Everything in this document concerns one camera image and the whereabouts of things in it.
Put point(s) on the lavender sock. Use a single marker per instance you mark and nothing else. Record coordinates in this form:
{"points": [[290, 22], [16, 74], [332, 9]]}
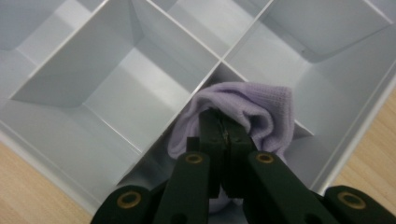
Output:
{"points": [[249, 99]]}

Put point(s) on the grey divided storage box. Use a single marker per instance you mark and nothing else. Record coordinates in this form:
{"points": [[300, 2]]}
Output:
{"points": [[140, 87]]}

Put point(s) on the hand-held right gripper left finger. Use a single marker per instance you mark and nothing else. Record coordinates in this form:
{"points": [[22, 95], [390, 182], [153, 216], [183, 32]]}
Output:
{"points": [[213, 137]]}

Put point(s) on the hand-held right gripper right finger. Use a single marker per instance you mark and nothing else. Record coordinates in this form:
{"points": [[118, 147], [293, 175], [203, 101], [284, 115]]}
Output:
{"points": [[238, 140]]}

